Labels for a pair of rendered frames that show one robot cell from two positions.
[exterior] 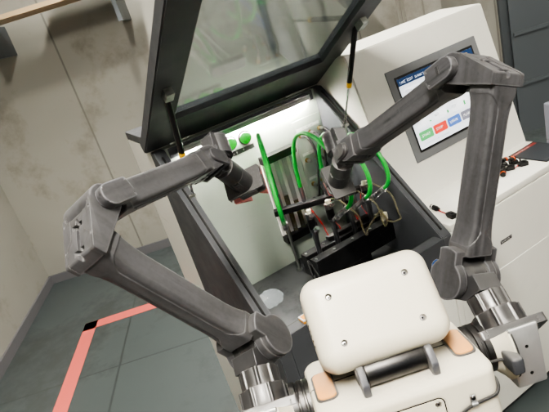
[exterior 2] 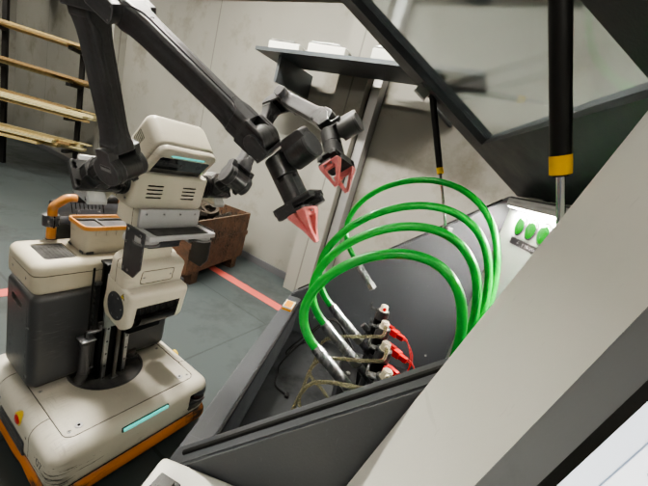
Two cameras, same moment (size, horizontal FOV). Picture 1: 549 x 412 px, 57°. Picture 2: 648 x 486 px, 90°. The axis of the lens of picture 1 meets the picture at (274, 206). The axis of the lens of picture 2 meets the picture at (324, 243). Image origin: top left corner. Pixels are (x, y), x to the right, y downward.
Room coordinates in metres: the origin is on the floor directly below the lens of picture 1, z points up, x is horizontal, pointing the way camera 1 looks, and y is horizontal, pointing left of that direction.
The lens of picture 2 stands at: (1.72, -0.76, 1.41)
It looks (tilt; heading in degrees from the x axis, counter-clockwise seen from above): 14 degrees down; 120
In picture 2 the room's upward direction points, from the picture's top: 16 degrees clockwise
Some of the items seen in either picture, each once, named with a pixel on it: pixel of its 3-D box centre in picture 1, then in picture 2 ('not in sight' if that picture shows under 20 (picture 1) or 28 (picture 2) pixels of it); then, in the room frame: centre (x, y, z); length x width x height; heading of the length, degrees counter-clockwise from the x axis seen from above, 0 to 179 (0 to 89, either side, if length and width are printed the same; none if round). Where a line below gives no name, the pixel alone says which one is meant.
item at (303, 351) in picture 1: (371, 302); (256, 371); (1.32, -0.20, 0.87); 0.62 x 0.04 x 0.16; 114
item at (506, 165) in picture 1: (497, 167); not in sight; (1.70, -0.83, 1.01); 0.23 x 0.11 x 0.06; 114
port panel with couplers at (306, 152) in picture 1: (316, 155); not in sight; (1.88, -0.22, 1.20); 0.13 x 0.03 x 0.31; 114
